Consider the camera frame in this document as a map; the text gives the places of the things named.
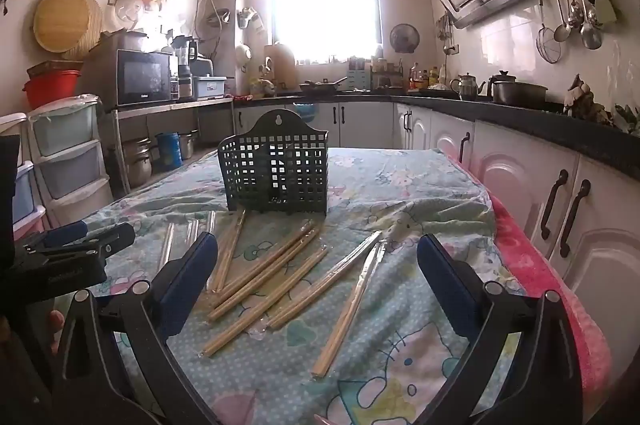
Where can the white plastic drawer cabinet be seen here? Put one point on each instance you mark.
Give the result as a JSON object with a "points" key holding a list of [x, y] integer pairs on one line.
{"points": [[22, 195]]}

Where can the black microwave oven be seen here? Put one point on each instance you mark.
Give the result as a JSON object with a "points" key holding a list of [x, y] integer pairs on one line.
{"points": [[145, 77]]}

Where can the stacked steel pots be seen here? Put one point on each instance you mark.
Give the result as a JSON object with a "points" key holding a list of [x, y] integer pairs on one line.
{"points": [[137, 162]]}

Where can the bunch of wooden chopsticks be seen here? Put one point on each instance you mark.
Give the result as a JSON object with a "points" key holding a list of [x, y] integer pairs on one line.
{"points": [[265, 302]]}

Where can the grey-blue plastic box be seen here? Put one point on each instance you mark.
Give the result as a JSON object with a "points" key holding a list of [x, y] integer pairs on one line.
{"points": [[210, 87]]}

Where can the wooden cutting board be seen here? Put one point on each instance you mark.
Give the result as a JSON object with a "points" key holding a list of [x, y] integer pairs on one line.
{"points": [[281, 65]]}

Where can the cartoon printed teal blanket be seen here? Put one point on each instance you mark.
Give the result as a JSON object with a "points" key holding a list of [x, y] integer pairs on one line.
{"points": [[400, 185]]}

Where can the red plastic bucket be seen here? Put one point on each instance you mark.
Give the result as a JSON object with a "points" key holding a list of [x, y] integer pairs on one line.
{"points": [[50, 87]]}

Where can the metal shelf rack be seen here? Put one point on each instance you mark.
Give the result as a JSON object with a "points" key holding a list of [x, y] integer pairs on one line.
{"points": [[170, 107]]}

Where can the pink fleece blanket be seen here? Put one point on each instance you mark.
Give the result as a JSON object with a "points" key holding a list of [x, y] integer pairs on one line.
{"points": [[550, 265]]}

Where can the steel kettle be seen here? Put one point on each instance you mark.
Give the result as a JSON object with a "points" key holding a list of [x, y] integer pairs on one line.
{"points": [[467, 89]]}

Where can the person's left hand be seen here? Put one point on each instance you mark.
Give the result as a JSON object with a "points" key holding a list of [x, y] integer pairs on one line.
{"points": [[56, 321]]}

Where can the black kitchen countertop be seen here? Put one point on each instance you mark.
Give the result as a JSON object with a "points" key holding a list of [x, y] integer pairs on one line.
{"points": [[550, 120]]}

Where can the black frying pan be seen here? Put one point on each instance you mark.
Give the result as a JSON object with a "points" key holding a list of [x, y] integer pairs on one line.
{"points": [[320, 87]]}

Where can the small steel ladle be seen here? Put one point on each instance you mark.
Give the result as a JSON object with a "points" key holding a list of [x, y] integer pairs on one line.
{"points": [[561, 34]]}

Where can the blue hanging bin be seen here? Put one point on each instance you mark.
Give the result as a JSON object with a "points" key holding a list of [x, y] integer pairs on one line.
{"points": [[303, 110]]}

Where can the ginger root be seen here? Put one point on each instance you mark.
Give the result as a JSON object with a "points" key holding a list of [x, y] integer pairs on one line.
{"points": [[582, 102]]}

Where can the white plastic hanging container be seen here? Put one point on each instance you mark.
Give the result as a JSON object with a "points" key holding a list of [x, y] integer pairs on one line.
{"points": [[243, 57]]}

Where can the countertop spice rack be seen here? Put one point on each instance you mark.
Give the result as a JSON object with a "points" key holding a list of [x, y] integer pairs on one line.
{"points": [[387, 75]]}

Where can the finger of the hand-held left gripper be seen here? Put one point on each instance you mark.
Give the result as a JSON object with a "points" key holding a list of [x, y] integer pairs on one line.
{"points": [[107, 239], [65, 233]]}

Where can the pastel plastic drawer cabinet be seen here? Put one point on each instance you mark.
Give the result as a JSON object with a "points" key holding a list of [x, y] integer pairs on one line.
{"points": [[70, 150]]}

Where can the hanging steel bowl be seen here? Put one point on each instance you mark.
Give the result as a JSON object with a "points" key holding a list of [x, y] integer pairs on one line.
{"points": [[219, 17]]}

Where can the small black round fan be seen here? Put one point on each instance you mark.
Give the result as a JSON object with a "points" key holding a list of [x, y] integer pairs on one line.
{"points": [[404, 38]]}

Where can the cluster of condiment bottles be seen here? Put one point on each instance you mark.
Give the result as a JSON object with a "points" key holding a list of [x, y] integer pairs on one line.
{"points": [[425, 77]]}

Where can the black blender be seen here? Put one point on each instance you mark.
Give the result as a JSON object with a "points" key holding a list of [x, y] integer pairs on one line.
{"points": [[185, 60]]}

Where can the wall socket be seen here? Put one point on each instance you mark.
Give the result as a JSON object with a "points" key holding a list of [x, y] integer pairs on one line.
{"points": [[452, 50]]}

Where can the round woven bamboo tray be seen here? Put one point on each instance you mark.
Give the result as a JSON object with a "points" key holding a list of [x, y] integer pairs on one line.
{"points": [[65, 20]]}

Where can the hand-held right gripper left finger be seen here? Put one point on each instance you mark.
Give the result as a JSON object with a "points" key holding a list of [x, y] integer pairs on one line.
{"points": [[190, 275]]}

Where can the black plastic mesh basket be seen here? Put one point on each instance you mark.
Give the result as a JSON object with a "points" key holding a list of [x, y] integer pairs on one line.
{"points": [[295, 130]]}

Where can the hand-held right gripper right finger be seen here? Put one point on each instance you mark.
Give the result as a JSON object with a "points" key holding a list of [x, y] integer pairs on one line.
{"points": [[445, 275]]}

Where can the black cooking pot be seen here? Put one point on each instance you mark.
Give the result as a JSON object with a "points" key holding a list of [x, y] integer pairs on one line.
{"points": [[517, 95]]}

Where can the small steel pot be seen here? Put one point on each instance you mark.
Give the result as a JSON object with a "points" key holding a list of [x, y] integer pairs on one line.
{"points": [[187, 146]]}

